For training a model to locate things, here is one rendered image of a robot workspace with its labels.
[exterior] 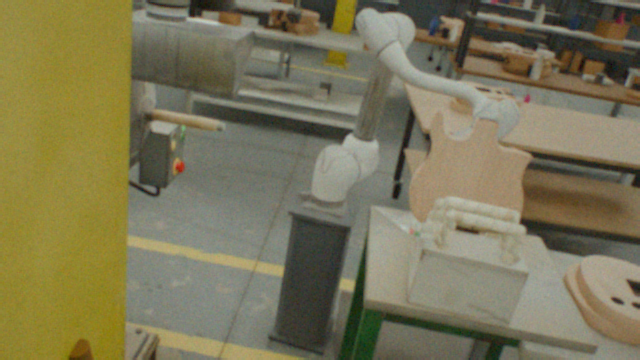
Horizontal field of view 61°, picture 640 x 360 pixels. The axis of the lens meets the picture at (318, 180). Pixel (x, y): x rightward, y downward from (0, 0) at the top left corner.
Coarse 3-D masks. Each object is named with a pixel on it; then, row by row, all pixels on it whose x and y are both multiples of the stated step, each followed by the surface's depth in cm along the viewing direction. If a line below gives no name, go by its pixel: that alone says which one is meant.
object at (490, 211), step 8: (448, 200) 143; (456, 200) 143; (464, 200) 143; (456, 208) 143; (464, 208) 143; (472, 208) 142; (480, 208) 142; (488, 208) 142; (496, 208) 142; (504, 208) 142; (488, 216) 143; (496, 216) 142; (504, 216) 142; (512, 216) 141; (520, 216) 142
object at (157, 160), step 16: (160, 128) 179; (176, 128) 182; (144, 144) 178; (160, 144) 177; (176, 144) 184; (144, 160) 180; (160, 160) 180; (176, 160) 187; (144, 176) 183; (160, 176) 182; (176, 176) 191; (144, 192) 188
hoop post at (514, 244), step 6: (522, 234) 134; (510, 240) 136; (516, 240) 135; (522, 240) 135; (510, 246) 136; (516, 246) 135; (504, 252) 138; (510, 252) 136; (516, 252) 136; (504, 258) 138; (510, 258) 137; (504, 264) 138; (510, 264) 138
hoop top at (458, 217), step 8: (448, 216) 136; (456, 216) 135; (464, 216) 135; (472, 216) 135; (480, 216) 136; (464, 224) 136; (472, 224) 135; (480, 224) 135; (488, 224) 135; (496, 224) 134; (504, 224) 134; (512, 224) 135; (504, 232) 135; (512, 232) 134; (520, 232) 134
